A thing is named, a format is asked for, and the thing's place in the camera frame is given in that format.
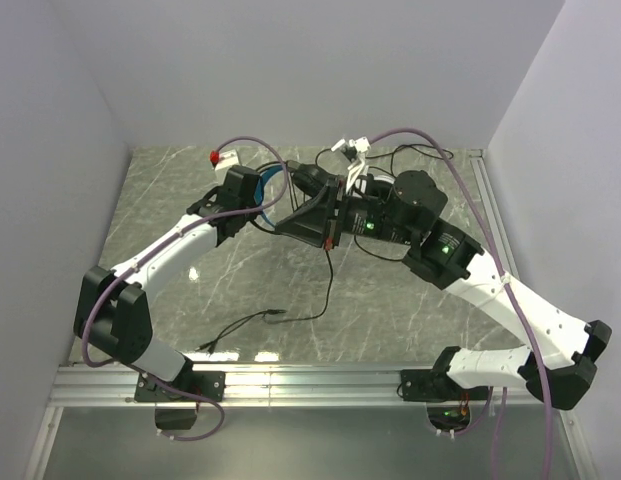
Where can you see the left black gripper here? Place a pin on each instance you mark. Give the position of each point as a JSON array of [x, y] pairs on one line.
[[238, 188]]

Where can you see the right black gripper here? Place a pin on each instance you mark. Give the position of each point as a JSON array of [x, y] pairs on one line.
[[333, 212]]

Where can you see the black blue headphones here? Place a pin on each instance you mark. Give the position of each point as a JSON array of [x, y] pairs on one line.
[[290, 180]]

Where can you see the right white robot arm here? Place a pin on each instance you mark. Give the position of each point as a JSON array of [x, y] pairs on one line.
[[557, 349]]

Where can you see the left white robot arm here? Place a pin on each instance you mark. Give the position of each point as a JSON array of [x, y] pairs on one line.
[[113, 313]]

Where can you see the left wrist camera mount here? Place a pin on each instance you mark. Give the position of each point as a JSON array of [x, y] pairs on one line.
[[223, 161]]

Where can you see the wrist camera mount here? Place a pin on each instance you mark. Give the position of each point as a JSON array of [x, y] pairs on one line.
[[223, 161], [355, 150]]

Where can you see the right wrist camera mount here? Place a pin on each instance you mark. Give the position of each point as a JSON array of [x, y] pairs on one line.
[[355, 150]]

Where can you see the aluminium right side rail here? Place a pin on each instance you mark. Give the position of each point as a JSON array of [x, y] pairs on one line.
[[482, 332]]

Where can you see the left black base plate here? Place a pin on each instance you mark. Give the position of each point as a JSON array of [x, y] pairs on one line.
[[207, 384]]

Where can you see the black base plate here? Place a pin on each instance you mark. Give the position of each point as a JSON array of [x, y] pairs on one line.
[[207, 384], [426, 385]]

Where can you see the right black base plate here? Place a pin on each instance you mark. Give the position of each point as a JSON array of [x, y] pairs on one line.
[[426, 385]]

